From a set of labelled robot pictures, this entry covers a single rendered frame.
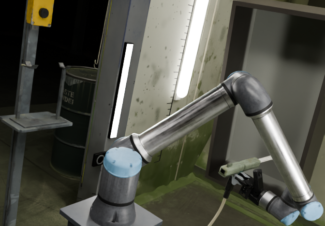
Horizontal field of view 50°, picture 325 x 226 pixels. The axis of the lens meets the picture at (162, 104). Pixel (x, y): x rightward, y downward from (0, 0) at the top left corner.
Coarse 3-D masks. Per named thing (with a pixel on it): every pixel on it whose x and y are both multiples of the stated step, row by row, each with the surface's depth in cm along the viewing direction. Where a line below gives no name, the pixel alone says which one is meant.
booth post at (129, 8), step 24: (120, 0) 210; (144, 0) 215; (120, 24) 211; (144, 24) 221; (120, 48) 213; (96, 96) 229; (96, 120) 230; (120, 120) 232; (96, 144) 232; (96, 168) 233; (96, 192) 235
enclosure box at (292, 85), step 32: (256, 0) 205; (256, 32) 229; (288, 32) 216; (320, 32) 205; (224, 64) 211; (256, 64) 235; (288, 64) 222; (320, 64) 210; (288, 96) 227; (320, 96) 181; (224, 128) 245; (256, 128) 248; (288, 128) 233; (320, 128) 201; (224, 160) 264
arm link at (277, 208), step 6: (276, 198) 165; (270, 204) 165; (276, 204) 163; (282, 204) 161; (270, 210) 165; (276, 210) 162; (282, 210) 160; (288, 210) 159; (294, 210) 160; (276, 216) 163; (282, 216) 160; (288, 216) 158; (294, 216) 159; (282, 222) 161; (288, 222) 159
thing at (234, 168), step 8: (248, 160) 188; (256, 160) 190; (264, 160) 197; (224, 168) 173; (232, 168) 175; (240, 168) 179; (248, 168) 185; (224, 176) 173; (232, 184) 183; (224, 192) 187
